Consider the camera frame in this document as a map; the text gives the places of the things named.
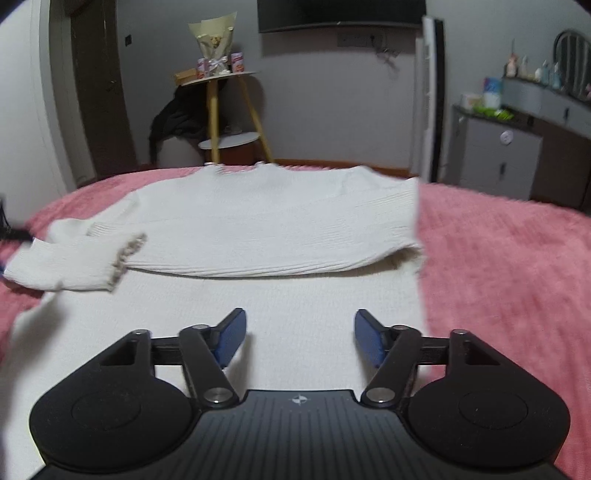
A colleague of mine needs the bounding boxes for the white round bin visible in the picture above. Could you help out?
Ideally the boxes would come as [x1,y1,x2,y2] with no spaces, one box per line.
[157,135,206,169]

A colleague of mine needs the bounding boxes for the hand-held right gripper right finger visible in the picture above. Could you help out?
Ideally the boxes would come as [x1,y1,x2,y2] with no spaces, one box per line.
[354,309,502,409]

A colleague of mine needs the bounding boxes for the arched black-framed mirror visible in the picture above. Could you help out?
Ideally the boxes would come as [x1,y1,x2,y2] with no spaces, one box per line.
[553,29,591,100]

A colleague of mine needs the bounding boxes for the dark brown door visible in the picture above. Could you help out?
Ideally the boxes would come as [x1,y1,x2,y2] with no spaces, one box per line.
[48,0,139,183]

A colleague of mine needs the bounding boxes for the black wall television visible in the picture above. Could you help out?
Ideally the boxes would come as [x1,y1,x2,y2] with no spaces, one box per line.
[257,0,426,34]

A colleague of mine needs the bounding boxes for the pink ribbed blanket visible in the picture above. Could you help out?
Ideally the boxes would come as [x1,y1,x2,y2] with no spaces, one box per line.
[0,165,591,480]

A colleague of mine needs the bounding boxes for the dark clothes heap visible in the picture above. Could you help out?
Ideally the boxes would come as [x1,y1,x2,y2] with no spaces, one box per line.
[148,85,218,160]

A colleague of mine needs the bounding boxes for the grey dressing table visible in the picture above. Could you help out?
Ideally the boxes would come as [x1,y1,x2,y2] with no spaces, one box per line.
[501,76,591,213]

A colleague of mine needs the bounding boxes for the green packets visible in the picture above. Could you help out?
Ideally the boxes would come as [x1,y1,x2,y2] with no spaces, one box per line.
[475,106,515,122]

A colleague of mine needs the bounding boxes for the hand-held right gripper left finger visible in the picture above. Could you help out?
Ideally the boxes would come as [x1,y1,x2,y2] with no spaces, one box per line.
[99,308,247,409]

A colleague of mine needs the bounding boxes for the cream paper flower bouquet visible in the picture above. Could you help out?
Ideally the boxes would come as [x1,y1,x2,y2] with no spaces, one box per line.
[188,11,238,79]

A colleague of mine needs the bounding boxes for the white tower fan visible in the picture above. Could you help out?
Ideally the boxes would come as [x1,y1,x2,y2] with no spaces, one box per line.
[412,16,447,184]

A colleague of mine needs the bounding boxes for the blue tissue pack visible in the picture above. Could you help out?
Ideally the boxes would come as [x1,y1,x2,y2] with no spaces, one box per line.
[482,77,503,110]

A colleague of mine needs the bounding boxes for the grey drawer cabinet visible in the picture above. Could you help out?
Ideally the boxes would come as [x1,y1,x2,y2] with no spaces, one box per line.
[445,104,544,202]

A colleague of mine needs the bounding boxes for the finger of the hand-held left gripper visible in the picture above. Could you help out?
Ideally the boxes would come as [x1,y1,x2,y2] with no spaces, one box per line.
[0,224,34,243]

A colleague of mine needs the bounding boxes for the white knit sweater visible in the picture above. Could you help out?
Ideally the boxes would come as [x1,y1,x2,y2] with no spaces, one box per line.
[0,162,432,416]

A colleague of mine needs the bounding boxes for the round wooden-legged side table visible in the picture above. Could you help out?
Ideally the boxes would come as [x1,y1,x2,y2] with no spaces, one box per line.
[179,69,274,167]

